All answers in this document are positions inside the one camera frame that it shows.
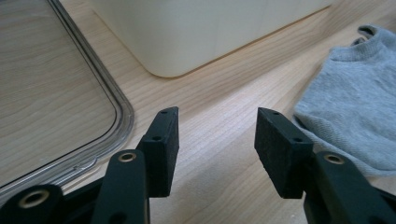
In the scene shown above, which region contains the transparent plastic lid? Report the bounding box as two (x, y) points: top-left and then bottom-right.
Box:
(0, 0), (135, 200)

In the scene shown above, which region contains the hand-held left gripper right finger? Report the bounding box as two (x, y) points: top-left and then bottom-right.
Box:
(253, 106), (315, 200)

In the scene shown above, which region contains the white divided storage box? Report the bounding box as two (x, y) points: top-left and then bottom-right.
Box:
(88, 0), (335, 78)

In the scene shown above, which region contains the grey sock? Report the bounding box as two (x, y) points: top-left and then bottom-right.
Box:
(292, 23), (396, 178)

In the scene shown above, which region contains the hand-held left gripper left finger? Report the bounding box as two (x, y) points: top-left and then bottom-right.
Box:
(135, 106), (180, 199)

